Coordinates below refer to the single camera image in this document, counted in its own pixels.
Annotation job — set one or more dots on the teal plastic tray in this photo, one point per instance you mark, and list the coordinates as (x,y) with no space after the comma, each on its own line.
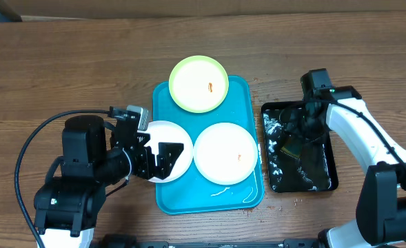
(193,193)

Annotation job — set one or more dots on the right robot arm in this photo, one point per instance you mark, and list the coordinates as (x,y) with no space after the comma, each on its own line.
(381,210)

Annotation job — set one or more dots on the green yellow sponge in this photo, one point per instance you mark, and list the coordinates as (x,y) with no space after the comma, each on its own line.
(293,147)

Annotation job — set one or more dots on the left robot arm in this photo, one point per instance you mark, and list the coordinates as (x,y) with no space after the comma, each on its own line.
(96,154)

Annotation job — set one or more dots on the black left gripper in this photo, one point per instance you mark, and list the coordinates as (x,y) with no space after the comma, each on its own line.
(149,171)

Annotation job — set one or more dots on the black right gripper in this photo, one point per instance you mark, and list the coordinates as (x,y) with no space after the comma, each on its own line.
(296,131)

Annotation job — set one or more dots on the pink white plate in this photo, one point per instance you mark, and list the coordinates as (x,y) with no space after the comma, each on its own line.
(168,132)

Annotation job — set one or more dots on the black water tray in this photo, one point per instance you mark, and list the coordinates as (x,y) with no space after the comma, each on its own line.
(314,171)

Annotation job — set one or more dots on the green rimmed plate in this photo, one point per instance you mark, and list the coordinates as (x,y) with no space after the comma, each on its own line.
(198,84)

